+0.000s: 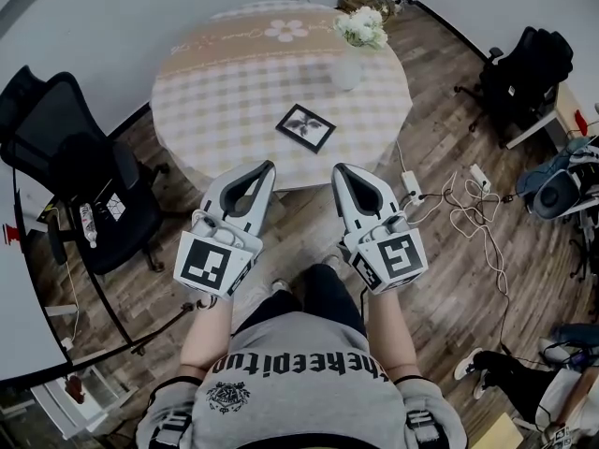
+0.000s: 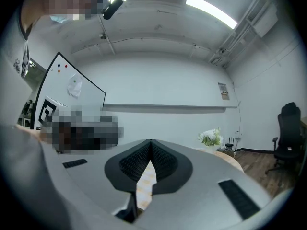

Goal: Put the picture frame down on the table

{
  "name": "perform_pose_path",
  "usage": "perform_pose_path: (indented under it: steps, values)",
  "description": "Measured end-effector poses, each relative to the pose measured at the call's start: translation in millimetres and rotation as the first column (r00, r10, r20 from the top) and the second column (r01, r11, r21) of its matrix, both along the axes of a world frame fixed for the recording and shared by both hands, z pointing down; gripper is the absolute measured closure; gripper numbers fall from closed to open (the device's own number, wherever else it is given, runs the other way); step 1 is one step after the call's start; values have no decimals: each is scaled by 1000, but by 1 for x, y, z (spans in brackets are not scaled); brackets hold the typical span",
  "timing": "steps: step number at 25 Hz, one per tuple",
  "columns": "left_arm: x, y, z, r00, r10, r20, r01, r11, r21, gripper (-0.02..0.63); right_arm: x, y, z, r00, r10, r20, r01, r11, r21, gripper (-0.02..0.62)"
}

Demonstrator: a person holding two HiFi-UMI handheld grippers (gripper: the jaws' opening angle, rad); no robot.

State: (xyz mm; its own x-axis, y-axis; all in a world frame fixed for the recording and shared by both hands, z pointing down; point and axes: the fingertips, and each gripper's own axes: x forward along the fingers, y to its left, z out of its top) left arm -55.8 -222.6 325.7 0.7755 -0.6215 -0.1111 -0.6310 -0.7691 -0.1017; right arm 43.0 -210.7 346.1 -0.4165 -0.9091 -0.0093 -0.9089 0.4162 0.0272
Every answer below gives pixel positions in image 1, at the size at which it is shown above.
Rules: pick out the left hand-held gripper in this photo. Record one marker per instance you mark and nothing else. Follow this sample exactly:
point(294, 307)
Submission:
point(206, 261)

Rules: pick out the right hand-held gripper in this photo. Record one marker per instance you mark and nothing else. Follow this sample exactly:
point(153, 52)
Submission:
point(398, 260)

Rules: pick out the black picture frame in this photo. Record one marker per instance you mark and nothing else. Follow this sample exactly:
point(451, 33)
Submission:
point(305, 128)

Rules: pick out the person's right forearm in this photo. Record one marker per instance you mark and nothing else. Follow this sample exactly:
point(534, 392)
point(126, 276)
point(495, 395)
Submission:
point(390, 330)

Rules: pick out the person's left forearm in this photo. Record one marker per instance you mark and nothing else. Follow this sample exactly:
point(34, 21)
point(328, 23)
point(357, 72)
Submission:
point(206, 335)

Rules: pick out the long white power strip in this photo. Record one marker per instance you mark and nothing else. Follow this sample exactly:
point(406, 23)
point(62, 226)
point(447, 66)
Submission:
point(411, 185)

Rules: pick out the person's right shoe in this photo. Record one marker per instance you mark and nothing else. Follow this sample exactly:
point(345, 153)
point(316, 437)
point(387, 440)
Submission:
point(331, 261)

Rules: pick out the person's shoe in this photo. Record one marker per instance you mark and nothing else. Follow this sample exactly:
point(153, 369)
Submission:
point(331, 261)
point(280, 285)

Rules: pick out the round table with checkered cloth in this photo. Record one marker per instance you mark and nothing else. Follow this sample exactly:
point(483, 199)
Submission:
point(224, 96)

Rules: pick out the person's left shoe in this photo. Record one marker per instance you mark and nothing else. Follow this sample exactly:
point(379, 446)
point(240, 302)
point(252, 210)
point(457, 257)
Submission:
point(280, 285)

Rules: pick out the person's black trousers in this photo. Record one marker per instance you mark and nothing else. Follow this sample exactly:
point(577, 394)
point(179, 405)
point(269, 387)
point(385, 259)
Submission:
point(323, 293)

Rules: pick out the white vase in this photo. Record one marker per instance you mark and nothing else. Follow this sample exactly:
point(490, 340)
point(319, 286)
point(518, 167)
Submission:
point(347, 70)

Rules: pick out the short white power strip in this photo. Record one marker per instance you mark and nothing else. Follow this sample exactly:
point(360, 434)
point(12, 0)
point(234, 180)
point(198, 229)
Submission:
point(480, 178)

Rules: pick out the black mesh office chair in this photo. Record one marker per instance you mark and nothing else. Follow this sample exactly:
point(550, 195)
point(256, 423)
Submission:
point(112, 180)

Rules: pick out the clear plastic water bottle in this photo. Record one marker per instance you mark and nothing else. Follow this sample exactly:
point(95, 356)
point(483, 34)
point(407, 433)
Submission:
point(88, 222)

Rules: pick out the white flower bouquet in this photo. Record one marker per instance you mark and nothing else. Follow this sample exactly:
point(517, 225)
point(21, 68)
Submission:
point(361, 27)

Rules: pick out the wicker basket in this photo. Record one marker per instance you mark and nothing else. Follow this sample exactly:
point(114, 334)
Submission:
point(365, 2)

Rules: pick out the black padded office chair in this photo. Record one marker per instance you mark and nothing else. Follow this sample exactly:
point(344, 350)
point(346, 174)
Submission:
point(524, 82)

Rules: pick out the person's grey shirt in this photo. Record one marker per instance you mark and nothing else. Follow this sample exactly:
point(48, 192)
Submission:
point(304, 391)

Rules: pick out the white rectangular desk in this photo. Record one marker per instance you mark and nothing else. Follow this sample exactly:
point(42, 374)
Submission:
point(568, 105)

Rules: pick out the white curved desk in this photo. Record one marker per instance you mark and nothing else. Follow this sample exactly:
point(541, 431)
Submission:
point(23, 307)

